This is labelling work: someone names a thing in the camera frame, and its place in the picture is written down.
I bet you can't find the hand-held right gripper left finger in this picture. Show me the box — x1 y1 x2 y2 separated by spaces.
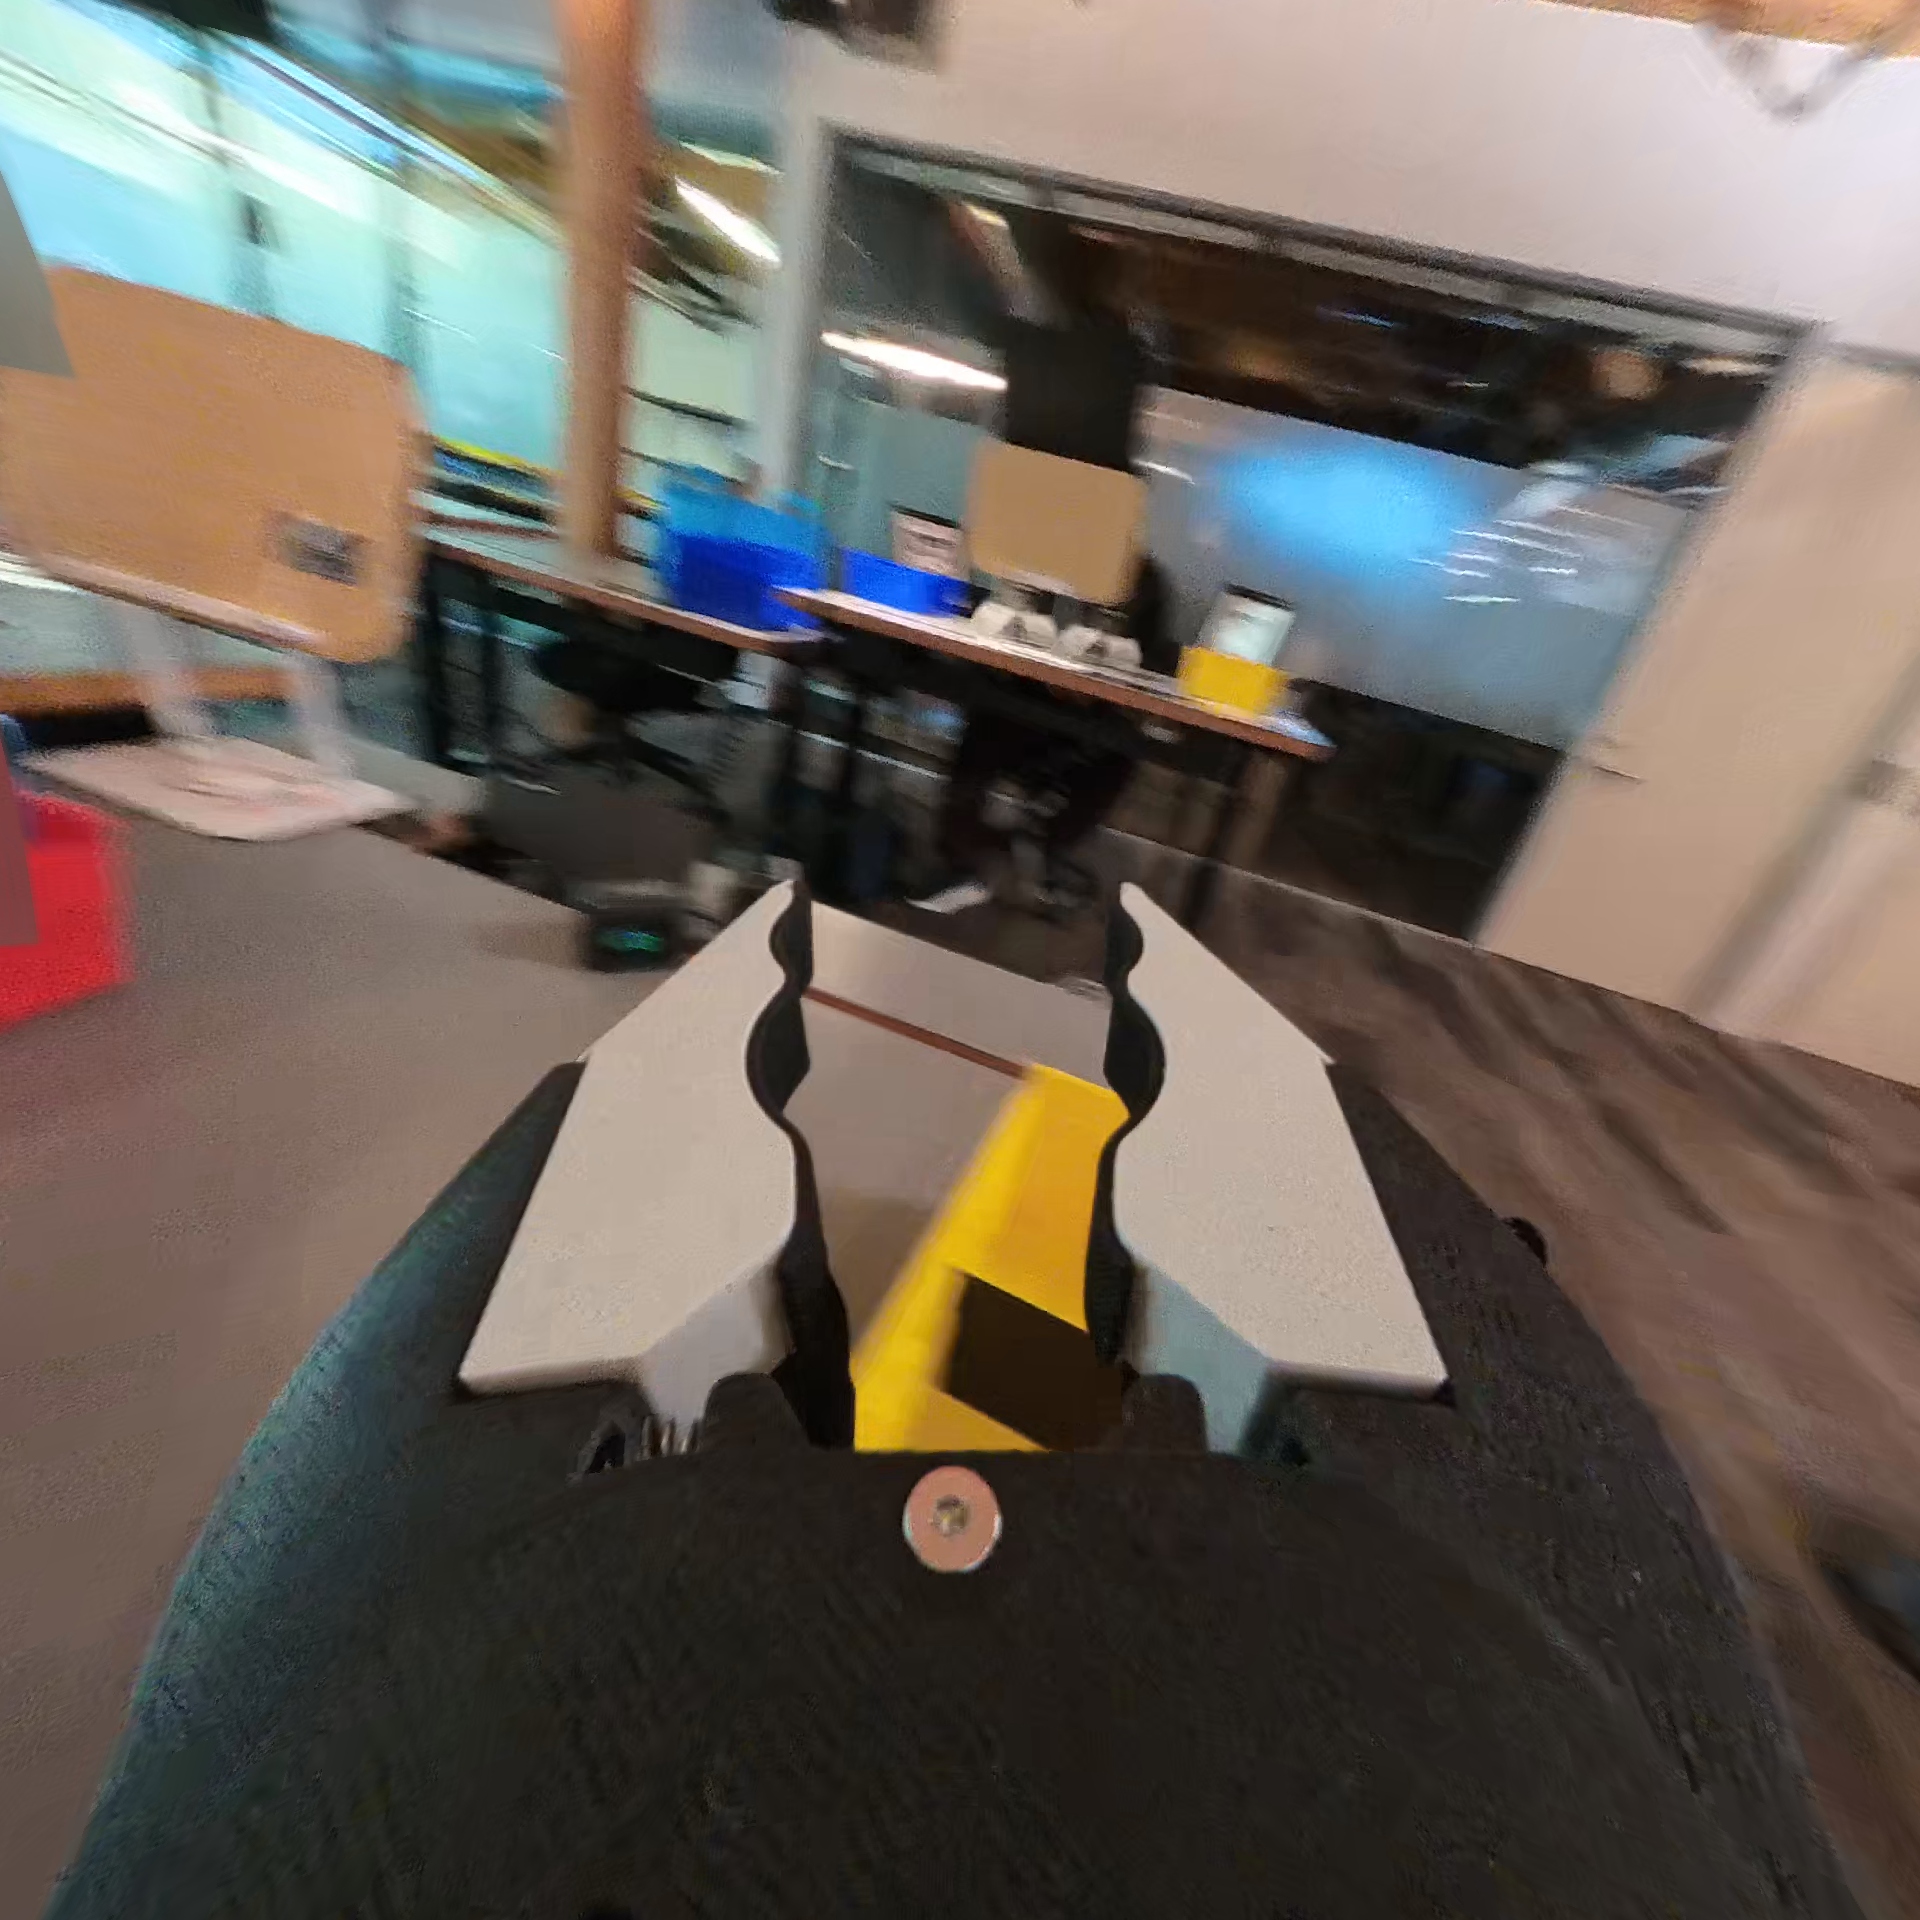
457 883 854 1449

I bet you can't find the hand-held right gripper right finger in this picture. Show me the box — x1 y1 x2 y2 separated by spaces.
1078 883 1452 1453

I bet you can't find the yellow plastic bin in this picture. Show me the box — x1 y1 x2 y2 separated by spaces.
853 1067 1130 1453

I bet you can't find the small yellow container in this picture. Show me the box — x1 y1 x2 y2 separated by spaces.
1174 644 1296 718

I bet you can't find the wooden table with black legs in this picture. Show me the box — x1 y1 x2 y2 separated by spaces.
777 587 1339 916
428 533 835 841

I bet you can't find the white stand base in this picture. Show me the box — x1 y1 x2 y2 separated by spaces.
29 599 413 841

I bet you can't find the large blue plastic bin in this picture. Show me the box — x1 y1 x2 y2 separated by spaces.
657 477 829 626

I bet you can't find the red plastic bin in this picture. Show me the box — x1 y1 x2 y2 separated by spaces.
0 787 134 1029

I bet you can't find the small blue plastic bin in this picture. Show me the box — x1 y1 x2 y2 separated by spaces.
836 546 976 620

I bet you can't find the white door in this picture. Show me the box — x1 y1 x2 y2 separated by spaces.
1477 337 1920 1086

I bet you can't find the tan wooden board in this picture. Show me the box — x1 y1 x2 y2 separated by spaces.
0 262 429 670

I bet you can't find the wooden post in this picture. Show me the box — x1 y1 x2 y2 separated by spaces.
558 0 654 561

